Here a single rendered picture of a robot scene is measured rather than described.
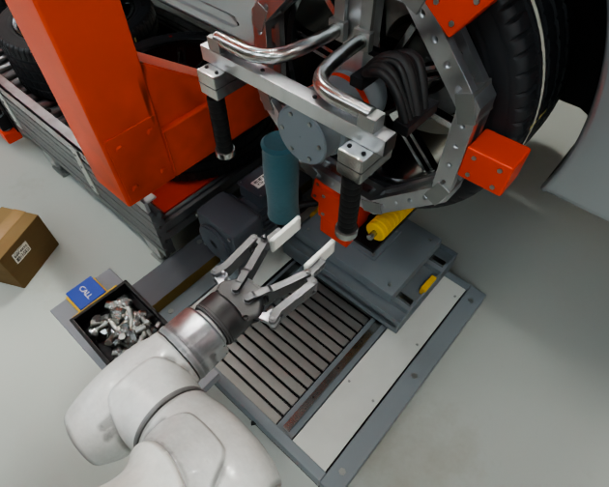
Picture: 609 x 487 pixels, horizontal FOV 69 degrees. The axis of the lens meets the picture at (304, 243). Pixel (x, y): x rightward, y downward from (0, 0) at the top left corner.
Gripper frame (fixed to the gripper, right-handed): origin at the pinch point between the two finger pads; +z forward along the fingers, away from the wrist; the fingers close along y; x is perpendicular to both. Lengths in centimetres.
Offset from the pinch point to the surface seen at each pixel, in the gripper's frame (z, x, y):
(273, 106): 32, -9, -39
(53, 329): -39, -83, -83
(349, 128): 13.5, 14.0, -2.7
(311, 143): 18.0, 1.9, -14.1
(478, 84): 35.9, 15.0, 7.1
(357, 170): 10.5, 9.9, 1.6
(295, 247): 35, -66, -35
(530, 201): 130, -83, 16
